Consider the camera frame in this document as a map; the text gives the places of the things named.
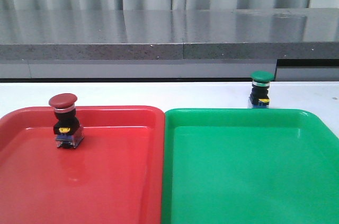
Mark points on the green mushroom push button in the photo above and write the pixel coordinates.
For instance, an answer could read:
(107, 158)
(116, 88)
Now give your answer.
(258, 97)

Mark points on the red mushroom push button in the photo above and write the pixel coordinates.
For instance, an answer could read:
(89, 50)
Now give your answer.
(68, 130)

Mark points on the green plastic tray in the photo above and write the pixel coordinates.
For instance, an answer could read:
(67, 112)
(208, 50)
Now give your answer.
(249, 166)

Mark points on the red plastic tray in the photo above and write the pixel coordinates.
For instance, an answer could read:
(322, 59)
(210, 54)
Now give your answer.
(113, 176)

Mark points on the grey stone counter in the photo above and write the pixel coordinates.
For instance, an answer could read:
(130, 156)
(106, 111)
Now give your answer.
(204, 45)

